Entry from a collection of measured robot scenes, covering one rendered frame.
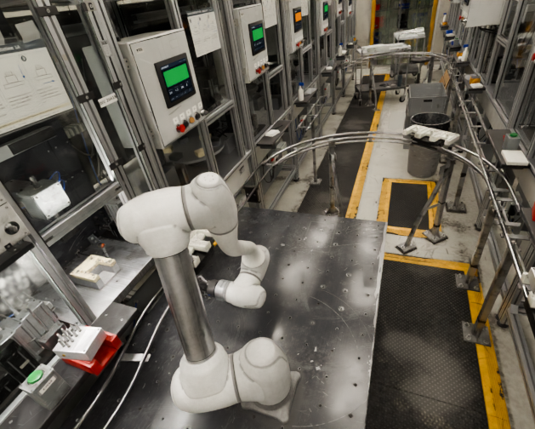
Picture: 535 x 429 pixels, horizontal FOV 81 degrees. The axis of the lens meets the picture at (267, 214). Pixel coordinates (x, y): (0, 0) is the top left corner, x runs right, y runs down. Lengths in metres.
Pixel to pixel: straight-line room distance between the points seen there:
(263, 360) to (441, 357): 1.41
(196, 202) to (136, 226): 0.17
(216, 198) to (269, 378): 0.60
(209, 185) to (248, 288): 0.60
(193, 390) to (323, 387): 0.48
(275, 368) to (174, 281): 0.43
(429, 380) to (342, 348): 0.87
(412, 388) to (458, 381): 0.25
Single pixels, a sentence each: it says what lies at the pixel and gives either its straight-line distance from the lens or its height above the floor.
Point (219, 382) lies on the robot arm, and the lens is 1.13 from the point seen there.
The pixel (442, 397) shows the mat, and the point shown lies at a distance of 2.16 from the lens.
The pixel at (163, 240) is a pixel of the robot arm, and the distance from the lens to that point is 0.89.
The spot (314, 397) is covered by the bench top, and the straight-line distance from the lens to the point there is 1.33.
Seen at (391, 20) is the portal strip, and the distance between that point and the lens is 9.00.
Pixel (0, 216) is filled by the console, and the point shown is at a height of 1.47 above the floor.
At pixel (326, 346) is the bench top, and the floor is 0.68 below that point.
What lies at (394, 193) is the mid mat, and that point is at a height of 0.01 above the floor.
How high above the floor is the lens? 1.89
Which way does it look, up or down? 35 degrees down
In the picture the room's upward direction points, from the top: 9 degrees counter-clockwise
